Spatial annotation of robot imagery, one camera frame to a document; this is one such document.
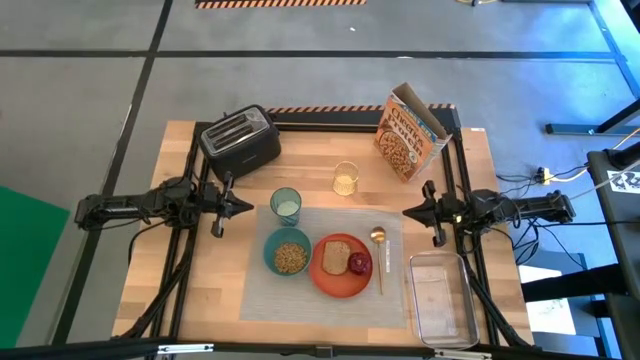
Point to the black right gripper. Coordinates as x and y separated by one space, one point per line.
445 212

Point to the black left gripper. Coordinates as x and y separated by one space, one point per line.
216 202

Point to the gold metal spoon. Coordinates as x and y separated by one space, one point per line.
378 235

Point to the teal drinking glass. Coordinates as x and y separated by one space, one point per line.
286 207

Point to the teal round bowl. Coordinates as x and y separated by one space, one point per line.
270 250

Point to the orange Cheerios Protein cereal box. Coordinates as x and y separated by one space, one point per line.
400 140

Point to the dark red apple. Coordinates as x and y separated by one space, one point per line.
359 264

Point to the brown toast slice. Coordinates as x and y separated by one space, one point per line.
336 257

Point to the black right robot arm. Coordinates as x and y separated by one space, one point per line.
530 207

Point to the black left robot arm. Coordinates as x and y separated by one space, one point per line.
120 205

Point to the black two-slot toaster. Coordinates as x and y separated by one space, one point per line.
250 155

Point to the small white placemat label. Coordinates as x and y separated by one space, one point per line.
387 255

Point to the cereal heap in bowl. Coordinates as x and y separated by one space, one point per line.
291 258

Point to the clear ribbed glass cup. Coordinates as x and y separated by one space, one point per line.
346 180

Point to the clear rectangular plastic container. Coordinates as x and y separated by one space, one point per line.
442 300

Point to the orange round plate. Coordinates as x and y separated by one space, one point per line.
340 285

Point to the grey woven placemat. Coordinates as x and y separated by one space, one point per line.
300 310

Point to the yellow black power strip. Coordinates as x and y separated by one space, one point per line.
542 174

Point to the short orange black hazard tape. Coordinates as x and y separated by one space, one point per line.
325 107

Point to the white floor paper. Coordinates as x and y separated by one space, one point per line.
545 315

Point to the black stand base leg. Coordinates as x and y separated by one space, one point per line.
575 129

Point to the long orange black hazard tape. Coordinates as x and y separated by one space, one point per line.
280 3

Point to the black equipment cart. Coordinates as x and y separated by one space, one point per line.
625 235

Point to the white printed cart sticker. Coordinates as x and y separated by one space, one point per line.
625 182

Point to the green floor mat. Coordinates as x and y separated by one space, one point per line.
27 265

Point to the black aluminium table frame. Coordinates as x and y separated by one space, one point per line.
325 119

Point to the black front frame bar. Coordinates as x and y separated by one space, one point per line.
75 349

